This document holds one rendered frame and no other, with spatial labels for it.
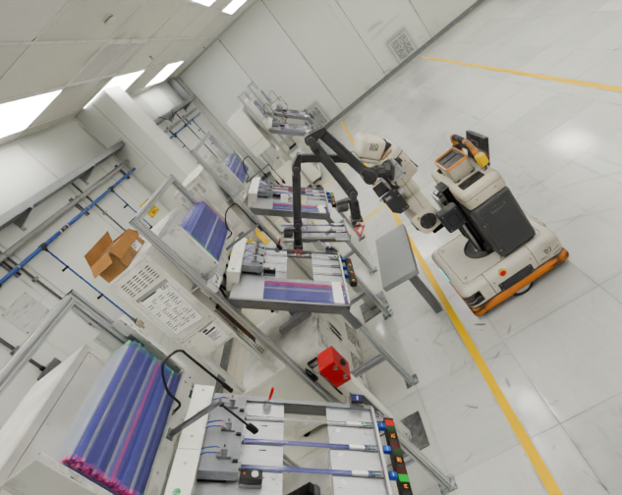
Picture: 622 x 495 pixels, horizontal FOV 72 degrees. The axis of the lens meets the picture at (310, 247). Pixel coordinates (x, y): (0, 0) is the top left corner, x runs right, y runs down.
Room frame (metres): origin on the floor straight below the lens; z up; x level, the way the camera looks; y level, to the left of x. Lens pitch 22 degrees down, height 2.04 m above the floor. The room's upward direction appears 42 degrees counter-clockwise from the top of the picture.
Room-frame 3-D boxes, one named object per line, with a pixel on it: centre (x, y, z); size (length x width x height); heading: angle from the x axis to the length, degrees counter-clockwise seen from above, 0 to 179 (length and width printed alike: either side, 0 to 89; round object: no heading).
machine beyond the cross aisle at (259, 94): (8.89, -1.17, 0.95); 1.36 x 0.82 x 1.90; 74
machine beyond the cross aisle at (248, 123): (7.50, -0.76, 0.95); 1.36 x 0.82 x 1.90; 74
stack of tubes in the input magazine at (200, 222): (2.71, 0.45, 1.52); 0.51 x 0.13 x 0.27; 164
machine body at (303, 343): (2.69, 0.58, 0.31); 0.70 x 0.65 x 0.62; 164
